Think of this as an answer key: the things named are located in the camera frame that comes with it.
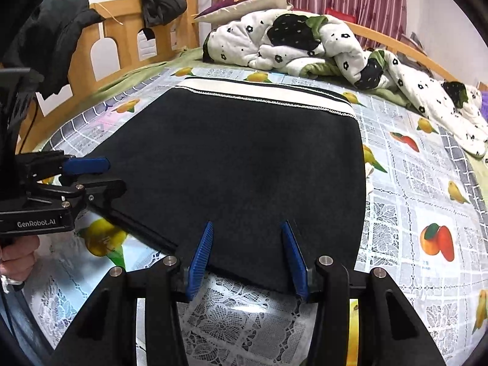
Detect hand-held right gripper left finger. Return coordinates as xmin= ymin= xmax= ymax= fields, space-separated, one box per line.
xmin=49 ymin=220 xmax=215 ymax=366

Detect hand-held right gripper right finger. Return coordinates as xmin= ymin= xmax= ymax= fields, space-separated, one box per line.
xmin=280 ymin=220 xmax=447 ymax=366

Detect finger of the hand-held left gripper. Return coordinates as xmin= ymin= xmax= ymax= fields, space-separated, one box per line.
xmin=30 ymin=179 xmax=127 ymax=218
xmin=61 ymin=156 xmax=111 ymax=176

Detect black pants with white stripe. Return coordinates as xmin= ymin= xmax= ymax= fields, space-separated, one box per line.
xmin=87 ymin=77 xmax=367 ymax=293

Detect person's left hand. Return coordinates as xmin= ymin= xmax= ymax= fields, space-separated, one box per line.
xmin=0 ymin=234 xmax=41 ymax=294

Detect fruit print bed sheet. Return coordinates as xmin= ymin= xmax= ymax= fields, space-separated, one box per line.
xmin=23 ymin=65 xmax=488 ymax=366

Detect black hanging jacket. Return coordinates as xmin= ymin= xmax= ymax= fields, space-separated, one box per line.
xmin=2 ymin=0 xmax=107 ymax=100

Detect dark grey hanging garment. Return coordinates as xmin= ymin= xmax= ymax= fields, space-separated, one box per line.
xmin=131 ymin=0 xmax=188 ymax=41

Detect white floral quilt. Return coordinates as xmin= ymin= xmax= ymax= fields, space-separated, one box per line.
xmin=202 ymin=9 xmax=488 ymax=159

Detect cream and purple pillow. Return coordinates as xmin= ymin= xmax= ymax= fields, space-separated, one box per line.
xmin=192 ymin=0 xmax=293 ymax=27

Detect red cloth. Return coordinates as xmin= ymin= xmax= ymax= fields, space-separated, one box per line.
xmin=324 ymin=7 xmax=357 ymax=24

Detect wooden bed frame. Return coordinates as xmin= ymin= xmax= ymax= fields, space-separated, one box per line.
xmin=17 ymin=0 xmax=458 ymax=153

